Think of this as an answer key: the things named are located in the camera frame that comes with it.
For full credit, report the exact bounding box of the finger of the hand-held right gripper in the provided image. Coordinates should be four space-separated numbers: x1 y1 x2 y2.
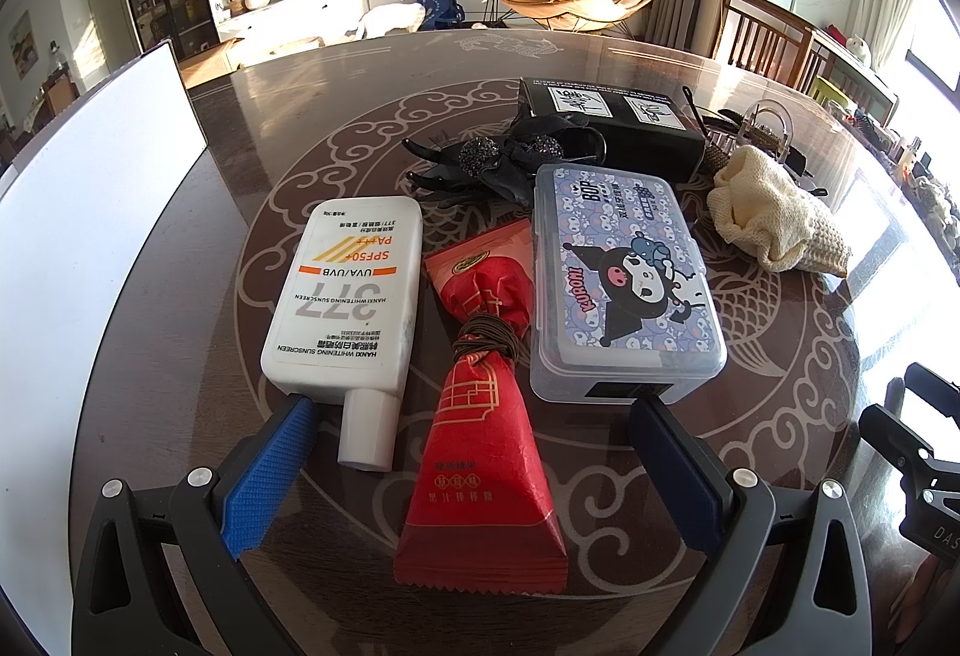
859 405 960 477
904 363 960 417

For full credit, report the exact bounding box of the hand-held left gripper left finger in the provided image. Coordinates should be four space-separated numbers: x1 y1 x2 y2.
71 393 320 656

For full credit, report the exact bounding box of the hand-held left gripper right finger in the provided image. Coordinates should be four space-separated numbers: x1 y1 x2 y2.
628 393 890 656

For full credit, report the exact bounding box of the white sunscreen bottle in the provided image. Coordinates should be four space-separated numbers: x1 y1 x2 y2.
260 197 422 472

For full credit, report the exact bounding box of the red snack packet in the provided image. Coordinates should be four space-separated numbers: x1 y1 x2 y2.
394 219 569 595

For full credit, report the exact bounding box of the clear cartoon-print plastic box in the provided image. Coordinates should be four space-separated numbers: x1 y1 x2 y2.
529 163 730 406

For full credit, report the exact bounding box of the cream knit glove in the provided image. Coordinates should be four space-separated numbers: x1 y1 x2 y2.
711 146 854 275

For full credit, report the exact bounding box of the white cardboard box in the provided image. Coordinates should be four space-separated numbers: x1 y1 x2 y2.
0 40 209 597

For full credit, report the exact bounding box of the clear hair claw clip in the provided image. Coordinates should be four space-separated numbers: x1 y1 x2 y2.
731 99 797 166

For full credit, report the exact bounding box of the black box with white labels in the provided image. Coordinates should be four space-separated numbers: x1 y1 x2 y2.
519 76 710 185

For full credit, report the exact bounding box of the black bow hair clip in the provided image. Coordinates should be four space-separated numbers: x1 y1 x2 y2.
403 112 608 207

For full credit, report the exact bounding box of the black hairpin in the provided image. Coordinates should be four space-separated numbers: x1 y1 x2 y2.
787 154 830 196
679 86 713 136

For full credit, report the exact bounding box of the wooden side table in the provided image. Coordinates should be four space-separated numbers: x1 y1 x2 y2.
806 26 901 125

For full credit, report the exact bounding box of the wooden slatted chair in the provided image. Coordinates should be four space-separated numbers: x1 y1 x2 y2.
711 0 818 91

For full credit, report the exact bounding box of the white cat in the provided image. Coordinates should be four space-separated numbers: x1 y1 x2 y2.
352 2 425 38

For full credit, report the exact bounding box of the white TV cabinet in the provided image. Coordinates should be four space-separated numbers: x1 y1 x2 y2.
217 0 511 38

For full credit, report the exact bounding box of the blue tote bag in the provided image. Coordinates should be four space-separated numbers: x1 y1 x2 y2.
415 0 464 28

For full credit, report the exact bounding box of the brown hair tie bundle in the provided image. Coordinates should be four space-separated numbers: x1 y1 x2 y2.
452 315 522 361

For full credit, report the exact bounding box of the framed wall painting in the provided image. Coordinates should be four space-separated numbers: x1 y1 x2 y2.
9 11 42 76

